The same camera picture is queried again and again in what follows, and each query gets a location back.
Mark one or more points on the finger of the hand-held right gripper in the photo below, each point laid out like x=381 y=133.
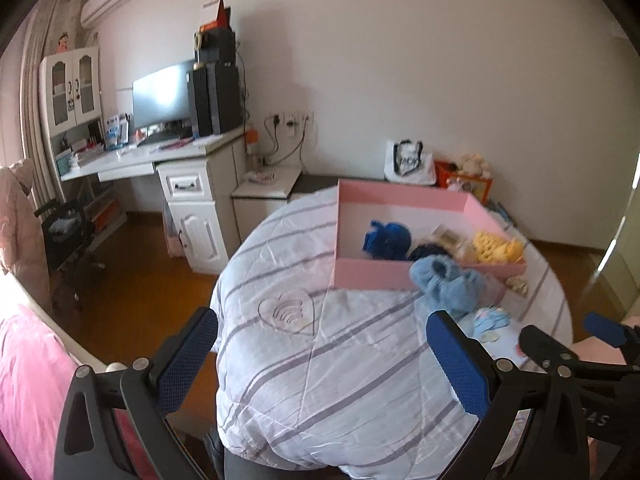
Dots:
x=540 y=342
x=602 y=324

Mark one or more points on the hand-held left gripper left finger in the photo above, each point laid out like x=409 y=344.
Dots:
x=182 y=365

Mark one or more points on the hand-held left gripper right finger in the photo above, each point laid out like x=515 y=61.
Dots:
x=457 y=365

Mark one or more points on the white printed baby hat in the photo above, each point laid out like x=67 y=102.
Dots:
x=490 y=322

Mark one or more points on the brown hair scrunchie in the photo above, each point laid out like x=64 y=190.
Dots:
x=516 y=285

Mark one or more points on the light blue fuzzy sock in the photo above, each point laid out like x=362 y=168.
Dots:
x=445 y=285

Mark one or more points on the yellow crochet toy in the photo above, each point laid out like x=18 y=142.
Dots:
x=495 y=247

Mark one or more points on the pink cardboard box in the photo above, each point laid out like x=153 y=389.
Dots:
x=400 y=274

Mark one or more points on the clear cotton swab bag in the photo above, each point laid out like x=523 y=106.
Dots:
x=450 y=240

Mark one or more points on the round table striped cloth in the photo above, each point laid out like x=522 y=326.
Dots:
x=325 y=385

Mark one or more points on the blue folders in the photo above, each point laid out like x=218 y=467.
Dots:
x=500 y=212

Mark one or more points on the white desk with drawers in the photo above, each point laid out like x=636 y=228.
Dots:
x=200 y=230

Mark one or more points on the pink bed blanket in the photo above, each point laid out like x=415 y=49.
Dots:
x=30 y=385

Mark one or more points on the black office chair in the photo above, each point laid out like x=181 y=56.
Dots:
x=65 y=240

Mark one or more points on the pink plush bunny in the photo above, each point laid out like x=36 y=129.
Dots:
x=459 y=184

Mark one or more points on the cream plush toy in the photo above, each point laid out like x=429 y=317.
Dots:
x=475 y=165

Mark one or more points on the red toy box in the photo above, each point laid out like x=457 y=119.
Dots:
x=442 y=172

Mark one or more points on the white tote bag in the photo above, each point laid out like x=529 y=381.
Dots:
x=410 y=170

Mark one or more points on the small pink packet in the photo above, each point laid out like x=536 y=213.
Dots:
x=260 y=177

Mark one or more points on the white side cabinet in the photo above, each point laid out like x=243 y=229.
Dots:
x=275 y=183

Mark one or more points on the pink coat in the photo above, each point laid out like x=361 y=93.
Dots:
x=17 y=220

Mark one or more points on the black keyboard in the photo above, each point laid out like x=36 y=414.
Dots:
x=167 y=136

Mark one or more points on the stack of books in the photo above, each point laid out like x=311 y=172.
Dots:
x=87 y=156

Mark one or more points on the orange capped bottle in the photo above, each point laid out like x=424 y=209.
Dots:
x=252 y=142

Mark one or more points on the blue white packet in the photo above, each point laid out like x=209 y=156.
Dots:
x=115 y=131

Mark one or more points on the black computer tower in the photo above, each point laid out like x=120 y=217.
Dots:
x=222 y=100

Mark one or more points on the white hutch cabinet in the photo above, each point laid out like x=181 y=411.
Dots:
x=70 y=119

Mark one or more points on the black computer monitor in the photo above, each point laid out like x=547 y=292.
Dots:
x=162 y=95

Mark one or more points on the beige curtain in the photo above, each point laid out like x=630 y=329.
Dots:
x=42 y=85

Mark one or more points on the black speaker box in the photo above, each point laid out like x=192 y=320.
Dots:
x=220 y=47

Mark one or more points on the small doll figure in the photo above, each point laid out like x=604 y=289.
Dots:
x=63 y=42

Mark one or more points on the red desk calendar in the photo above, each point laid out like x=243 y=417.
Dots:
x=220 y=15

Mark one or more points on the white wall outlet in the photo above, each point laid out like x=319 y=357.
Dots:
x=292 y=120
x=272 y=120
x=309 y=118

